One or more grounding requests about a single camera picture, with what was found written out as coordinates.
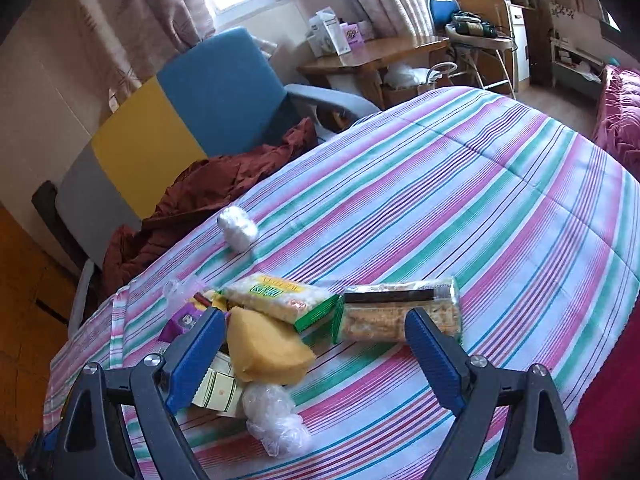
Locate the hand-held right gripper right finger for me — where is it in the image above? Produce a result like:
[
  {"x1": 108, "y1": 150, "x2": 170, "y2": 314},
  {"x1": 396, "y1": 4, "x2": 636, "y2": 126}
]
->
[{"x1": 404, "y1": 307, "x2": 581, "y2": 480}]

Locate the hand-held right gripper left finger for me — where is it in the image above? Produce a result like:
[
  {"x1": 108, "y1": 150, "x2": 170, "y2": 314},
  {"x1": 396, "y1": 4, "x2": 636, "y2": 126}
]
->
[{"x1": 50, "y1": 307, "x2": 228, "y2": 480}]

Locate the plain yellow packet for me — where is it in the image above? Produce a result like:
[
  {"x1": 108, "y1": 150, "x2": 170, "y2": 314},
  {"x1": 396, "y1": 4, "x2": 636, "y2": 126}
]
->
[{"x1": 227, "y1": 306, "x2": 316, "y2": 386}]

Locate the plastic-wrapped white ball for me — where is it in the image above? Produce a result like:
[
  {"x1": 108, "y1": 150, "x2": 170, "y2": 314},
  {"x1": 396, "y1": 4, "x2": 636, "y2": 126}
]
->
[{"x1": 216, "y1": 206, "x2": 259, "y2": 252}]

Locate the white green paper packet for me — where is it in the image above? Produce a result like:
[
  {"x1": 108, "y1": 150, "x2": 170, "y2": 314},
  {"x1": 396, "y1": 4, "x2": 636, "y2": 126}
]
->
[{"x1": 189, "y1": 352, "x2": 246, "y2": 418}]

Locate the purple snack packet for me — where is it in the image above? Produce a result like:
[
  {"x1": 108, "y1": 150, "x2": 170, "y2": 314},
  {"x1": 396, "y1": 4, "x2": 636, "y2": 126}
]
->
[{"x1": 159, "y1": 305, "x2": 208, "y2": 343}]

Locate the dark-striped cracker packet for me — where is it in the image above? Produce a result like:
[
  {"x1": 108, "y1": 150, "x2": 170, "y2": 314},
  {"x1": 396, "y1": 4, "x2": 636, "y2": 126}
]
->
[{"x1": 331, "y1": 276, "x2": 462, "y2": 345}]

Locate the small red yellow packet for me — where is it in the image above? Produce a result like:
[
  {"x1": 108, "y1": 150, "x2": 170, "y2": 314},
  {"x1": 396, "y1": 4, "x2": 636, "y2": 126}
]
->
[{"x1": 192, "y1": 288, "x2": 228, "y2": 313}]

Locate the clear plastic bag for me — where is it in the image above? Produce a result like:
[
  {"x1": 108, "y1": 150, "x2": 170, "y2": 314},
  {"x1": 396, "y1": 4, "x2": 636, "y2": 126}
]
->
[{"x1": 164, "y1": 278, "x2": 201, "y2": 306}]

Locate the loose plastic-wrapped white bundle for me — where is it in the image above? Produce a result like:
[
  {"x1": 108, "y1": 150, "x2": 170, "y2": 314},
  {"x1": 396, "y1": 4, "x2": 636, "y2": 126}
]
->
[{"x1": 241, "y1": 382, "x2": 312, "y2": 457}]

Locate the yellow green rice cracker packet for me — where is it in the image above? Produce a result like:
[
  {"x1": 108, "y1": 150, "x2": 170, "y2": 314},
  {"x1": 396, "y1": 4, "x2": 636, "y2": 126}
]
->
[{"x1": 221, "y1": 273, "x2": 341, "y2": 333}]

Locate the rust brown cloth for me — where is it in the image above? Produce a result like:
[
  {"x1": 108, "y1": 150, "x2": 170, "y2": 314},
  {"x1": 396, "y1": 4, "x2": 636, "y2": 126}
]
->
[{"x1": 102, "y1": 119, "x2": 321, "y2": 301}]

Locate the striped bed blanket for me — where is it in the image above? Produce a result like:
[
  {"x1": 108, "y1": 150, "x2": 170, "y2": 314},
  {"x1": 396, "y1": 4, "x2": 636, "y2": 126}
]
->
[{"x1": 42, "y1": 85, "x2": 640, "y2": 480}]

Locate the brown wooden wardrobe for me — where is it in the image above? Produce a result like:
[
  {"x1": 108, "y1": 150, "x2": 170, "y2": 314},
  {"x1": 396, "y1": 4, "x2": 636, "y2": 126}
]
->
[{"x1": 0, "y1": 205, "x2": 83, "y2": 461}]

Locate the dark red cloth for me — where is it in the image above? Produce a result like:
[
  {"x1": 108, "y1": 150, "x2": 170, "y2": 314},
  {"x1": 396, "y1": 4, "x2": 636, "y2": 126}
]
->
[{"x1": 570, "y1": 260, "x2": 640, "y2": 480}]

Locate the cardboard box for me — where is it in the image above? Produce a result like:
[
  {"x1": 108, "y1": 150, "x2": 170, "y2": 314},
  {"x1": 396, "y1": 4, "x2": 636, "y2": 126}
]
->
[{"x1": 382, "y1": 80, "x2": 453, "y2": 111}]

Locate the blue yellow grey sofa chair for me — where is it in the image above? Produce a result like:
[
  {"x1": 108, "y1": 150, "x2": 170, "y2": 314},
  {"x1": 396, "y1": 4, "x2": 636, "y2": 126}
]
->
[{"x1": 31, "y1": 26, "x2": 381, "y2": 338}]

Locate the white plastic bag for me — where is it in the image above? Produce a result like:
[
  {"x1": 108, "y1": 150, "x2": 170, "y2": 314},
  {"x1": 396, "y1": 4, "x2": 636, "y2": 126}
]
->
[{"x1": 384, "y1": 62, "x2": 433, "y2": 88}]

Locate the wooden desk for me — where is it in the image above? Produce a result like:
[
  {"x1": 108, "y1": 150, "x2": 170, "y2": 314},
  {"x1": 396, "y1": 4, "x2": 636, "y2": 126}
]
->
[{"x1": 296, "y1": 36, "x2": 451, "y2": 111}]

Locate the pink quilted blanket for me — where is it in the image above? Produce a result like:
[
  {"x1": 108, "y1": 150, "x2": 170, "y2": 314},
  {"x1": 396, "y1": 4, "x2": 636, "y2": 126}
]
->
[{"x1": 592, "y1": 65, "x2": 640, "y2": 181}]

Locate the white folding table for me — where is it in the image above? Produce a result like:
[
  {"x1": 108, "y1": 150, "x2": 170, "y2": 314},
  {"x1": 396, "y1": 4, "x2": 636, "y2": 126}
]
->
[{"x1": 445, "y1": 22, "x2": 518, "y2": 98}]

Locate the grey low shelf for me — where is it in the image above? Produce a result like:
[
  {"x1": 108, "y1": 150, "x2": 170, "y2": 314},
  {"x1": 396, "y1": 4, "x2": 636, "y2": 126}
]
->
[{"x1": 550, "y1": 30, "x2": 608, "y2": 101}]

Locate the white cabinet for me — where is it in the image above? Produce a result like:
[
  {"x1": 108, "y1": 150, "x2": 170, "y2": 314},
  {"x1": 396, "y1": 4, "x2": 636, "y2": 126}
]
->
[{"x1": 507, "y1": 2, "x2": 531, "y2": 86}]

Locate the purple box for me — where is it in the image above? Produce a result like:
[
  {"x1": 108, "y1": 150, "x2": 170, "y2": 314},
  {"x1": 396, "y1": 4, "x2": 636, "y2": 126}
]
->
[{"x1": 341, "y1": 22, "x2": 375, "y2": 51}]

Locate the large white carton box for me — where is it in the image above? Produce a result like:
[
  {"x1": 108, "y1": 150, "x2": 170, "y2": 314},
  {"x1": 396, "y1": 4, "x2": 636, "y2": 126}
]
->
[{"x1": 320, "y1": 6, "x2": 352, "y2": 56}]

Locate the small white carton box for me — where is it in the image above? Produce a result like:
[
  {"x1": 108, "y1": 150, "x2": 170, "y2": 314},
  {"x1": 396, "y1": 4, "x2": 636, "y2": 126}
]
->
[{"x1": 306, "y1": 12, "x2": 331, "y2": 57}]

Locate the white wire ring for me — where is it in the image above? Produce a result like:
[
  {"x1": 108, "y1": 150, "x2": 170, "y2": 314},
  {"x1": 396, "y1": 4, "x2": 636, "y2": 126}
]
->
[{"x1": 427, "y1": 61, "x2": 458, "y2": 86}]

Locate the pile of dark cables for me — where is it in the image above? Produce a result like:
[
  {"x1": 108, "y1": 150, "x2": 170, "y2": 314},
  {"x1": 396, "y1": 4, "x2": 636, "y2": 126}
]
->
[{"x1": 452, "y1": 10, "x2": 501, "y2": 38}]

